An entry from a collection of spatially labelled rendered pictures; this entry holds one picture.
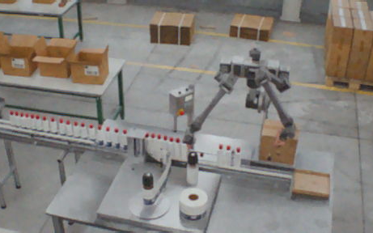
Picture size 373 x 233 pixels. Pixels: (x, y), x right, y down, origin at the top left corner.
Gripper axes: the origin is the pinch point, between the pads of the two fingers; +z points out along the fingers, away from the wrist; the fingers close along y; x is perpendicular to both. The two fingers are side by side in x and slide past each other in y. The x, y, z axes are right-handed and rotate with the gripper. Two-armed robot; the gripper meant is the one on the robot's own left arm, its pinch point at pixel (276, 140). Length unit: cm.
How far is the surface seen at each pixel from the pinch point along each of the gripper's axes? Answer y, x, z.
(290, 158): -12.3, 27.6, 11.0
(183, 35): -383, -53, 182
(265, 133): -14.7, -3.2, 9.9
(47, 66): -119, -176, 181
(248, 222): 60, 12, 33
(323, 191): 14, 55, -1
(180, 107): 1, -72, 33
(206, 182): 27, -20, 53
